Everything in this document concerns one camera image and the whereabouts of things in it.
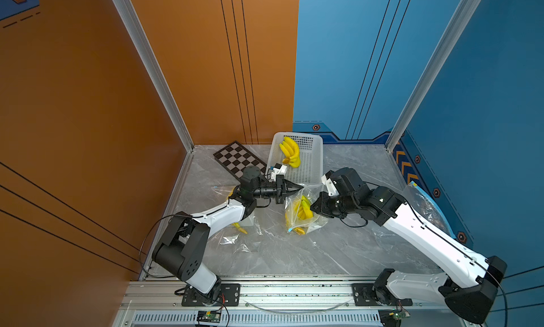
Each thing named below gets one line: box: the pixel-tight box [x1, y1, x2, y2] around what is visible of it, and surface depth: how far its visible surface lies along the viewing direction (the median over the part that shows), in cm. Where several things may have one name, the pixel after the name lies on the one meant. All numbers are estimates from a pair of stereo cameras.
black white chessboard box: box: [212, 140, 268, 181], surface depth 114 cm
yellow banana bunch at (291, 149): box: [279, 136, 301, 168], surface depth 111 cm
